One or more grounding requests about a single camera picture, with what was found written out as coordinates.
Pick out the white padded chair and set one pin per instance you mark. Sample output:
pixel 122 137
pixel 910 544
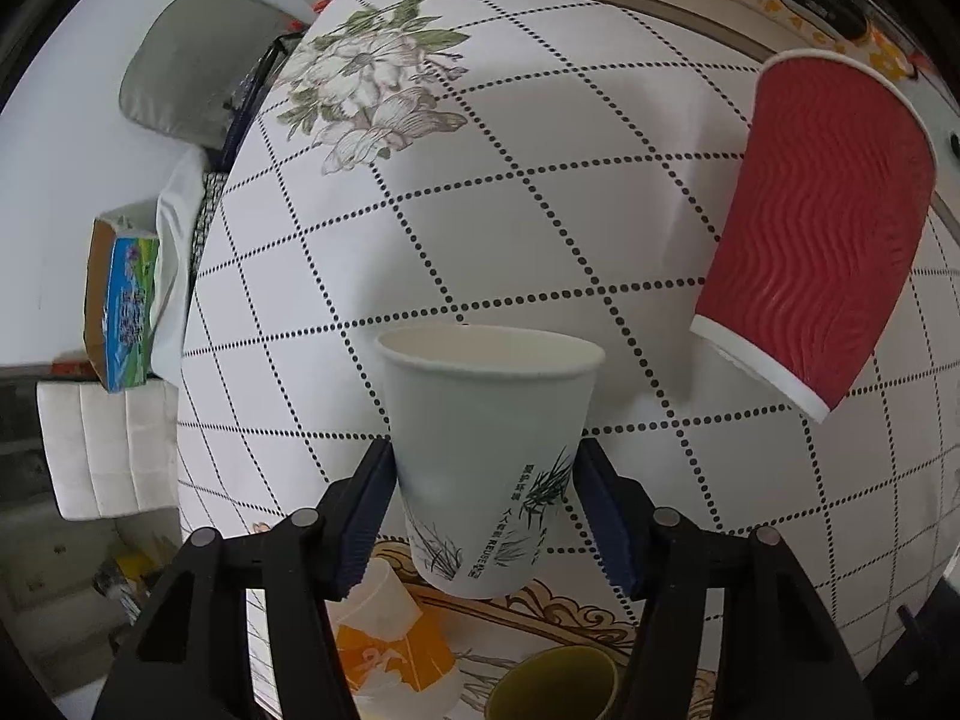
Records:
pixel 109 455

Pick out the grey cushioned chair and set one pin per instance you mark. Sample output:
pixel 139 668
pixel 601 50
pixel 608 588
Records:
pixel 185 79

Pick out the white cloth under box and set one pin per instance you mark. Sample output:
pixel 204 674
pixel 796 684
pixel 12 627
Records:
pixel 177 209

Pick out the red corrugated paper cup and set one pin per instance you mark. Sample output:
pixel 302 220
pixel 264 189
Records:
pixel 836 182

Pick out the white orange plastic cup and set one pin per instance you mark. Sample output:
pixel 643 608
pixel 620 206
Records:
pixel 392 652

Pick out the cardboard box with blue print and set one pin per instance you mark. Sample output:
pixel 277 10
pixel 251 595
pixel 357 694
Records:
pixel 120 290

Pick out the floral diamond pattern tablecloth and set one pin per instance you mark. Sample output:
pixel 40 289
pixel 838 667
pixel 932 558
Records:
pixel 562 165

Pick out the white bamboo print paper cup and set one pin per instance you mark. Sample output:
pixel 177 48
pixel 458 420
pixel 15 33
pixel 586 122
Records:
pixel 485 423

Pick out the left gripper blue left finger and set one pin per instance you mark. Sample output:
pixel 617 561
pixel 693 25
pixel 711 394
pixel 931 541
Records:
pixel 188 655

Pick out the dark teal cup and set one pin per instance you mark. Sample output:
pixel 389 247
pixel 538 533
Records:
pixel 566 683

